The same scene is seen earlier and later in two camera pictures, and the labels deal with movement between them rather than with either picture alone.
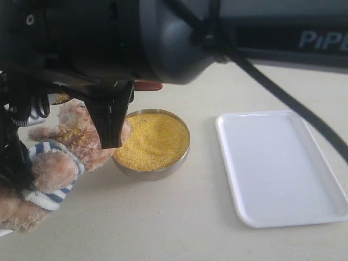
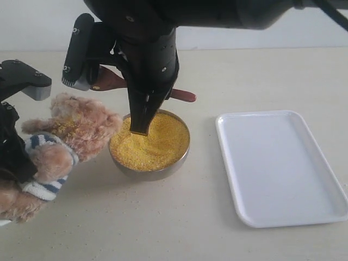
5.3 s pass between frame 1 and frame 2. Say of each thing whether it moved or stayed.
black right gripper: moved
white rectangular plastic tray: stayed
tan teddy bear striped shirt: moved
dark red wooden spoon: moved
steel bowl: stayed
